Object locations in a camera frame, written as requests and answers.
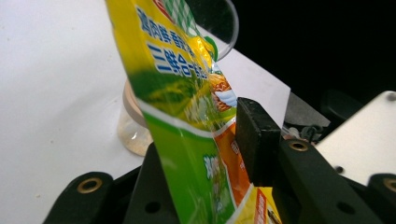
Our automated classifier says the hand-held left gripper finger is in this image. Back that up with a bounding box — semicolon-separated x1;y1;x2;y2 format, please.
234;96;283;188

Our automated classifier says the yellow green seasoning packet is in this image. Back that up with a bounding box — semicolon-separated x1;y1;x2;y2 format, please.
104;0;283;224

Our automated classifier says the glass jar with wooden collar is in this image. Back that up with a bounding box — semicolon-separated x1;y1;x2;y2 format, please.
116;78;157;157

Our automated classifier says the white table cover sheet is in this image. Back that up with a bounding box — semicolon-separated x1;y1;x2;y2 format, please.
0;0;292;224

